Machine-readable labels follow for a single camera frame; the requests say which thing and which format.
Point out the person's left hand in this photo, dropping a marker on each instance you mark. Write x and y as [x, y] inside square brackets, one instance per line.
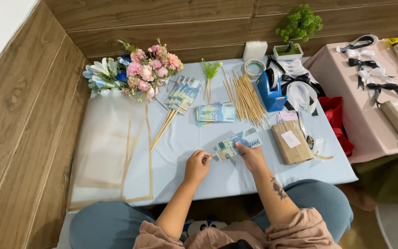
[196, 167]

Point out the person's right hand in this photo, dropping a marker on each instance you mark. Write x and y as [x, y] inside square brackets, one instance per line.
[253, 159]

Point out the thin wooden skewer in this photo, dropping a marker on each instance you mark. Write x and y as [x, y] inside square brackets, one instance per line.
[213, 156]

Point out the blue banknote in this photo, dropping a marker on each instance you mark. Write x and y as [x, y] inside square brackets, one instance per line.
[232, 143]

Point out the light blue table cloth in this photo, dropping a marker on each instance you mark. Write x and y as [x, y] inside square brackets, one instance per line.
[192, 138]

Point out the brown wrapped parcel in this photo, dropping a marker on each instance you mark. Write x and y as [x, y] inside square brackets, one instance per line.
[291, 141]

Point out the pink paper slips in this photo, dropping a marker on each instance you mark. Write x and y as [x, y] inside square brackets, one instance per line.
[287, 116]

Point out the flat stack of banknotes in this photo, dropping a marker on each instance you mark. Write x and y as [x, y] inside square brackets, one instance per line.
[217, 113]

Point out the silver scissors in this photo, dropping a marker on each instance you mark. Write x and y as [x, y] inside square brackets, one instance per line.
[305, 133]

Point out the white blue cartoon slipper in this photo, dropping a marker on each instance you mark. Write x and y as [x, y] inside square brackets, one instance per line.
[200, 226]

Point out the pile of wooden skewers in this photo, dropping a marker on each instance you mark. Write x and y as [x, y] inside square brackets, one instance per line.
[248, 98]

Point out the blue tape dispenser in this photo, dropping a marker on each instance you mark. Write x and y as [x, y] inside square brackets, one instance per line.
[271, 92]

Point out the gold paper strip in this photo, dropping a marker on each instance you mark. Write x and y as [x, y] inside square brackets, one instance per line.
[323, 157]

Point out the banknotes fanned on sticks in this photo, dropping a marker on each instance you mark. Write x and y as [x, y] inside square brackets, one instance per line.
[184, 92]

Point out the person's pink shirt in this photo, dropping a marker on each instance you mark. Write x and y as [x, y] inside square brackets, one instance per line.
[288, 235]

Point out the heap of black white ribbons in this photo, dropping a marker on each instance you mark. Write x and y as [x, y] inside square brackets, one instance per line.
[301, 86]

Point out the clear gold-edged wrapping sheets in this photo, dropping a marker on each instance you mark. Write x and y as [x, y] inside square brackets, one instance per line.
[107, 152]

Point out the red bag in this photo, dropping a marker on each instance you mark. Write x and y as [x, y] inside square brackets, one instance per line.
[335, 121]

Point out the clear adhesive tape roll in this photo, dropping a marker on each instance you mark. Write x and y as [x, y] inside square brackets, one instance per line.
[254, 67]

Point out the green artificial sprig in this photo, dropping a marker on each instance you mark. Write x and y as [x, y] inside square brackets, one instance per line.
[210, 72]

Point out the person's blue trousers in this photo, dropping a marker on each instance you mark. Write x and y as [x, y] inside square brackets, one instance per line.
[109, 224]

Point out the white foam block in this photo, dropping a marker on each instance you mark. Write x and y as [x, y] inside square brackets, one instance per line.
[255, 51]

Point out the pink artificial flower bouquet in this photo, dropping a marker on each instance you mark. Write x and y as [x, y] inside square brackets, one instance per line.
[150, 69]

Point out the pink table cloth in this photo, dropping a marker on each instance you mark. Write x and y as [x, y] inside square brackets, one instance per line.
[354, 114]

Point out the blue white artificial flowers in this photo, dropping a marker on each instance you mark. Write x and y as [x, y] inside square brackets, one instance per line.
[103, 74]

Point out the olive green cloth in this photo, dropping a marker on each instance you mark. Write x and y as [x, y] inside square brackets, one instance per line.
[389, 176]

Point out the small potted artificial tree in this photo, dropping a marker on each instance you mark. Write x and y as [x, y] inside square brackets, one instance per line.
[297, 29]

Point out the black ribbon bow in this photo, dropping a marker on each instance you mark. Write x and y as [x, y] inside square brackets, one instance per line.
[363, 65]
[389, 89]

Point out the white ribbon bow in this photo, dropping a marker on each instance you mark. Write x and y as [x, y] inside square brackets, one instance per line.
[359, 54]
[375, 74]

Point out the black white ribbon loop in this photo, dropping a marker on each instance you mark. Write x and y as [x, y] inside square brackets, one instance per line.
[358, 43]

